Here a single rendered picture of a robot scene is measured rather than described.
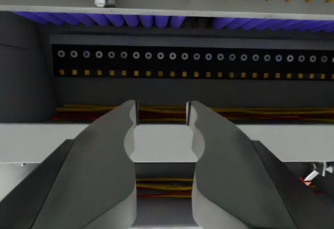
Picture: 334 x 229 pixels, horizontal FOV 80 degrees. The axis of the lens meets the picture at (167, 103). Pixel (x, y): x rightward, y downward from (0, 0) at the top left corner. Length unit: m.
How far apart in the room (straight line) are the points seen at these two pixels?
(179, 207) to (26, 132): 0.33
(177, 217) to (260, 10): 0.38
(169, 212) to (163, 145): 0.25
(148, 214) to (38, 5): 0.39
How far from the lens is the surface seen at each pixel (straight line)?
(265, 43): 0.39
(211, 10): 0.22
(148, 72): 0.35
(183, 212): 0.46
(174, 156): 0.24
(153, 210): 0.47
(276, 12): 0.25
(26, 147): 0.28
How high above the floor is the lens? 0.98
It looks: 29 degrees up
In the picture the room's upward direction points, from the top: 178 degrees counter-clockwise
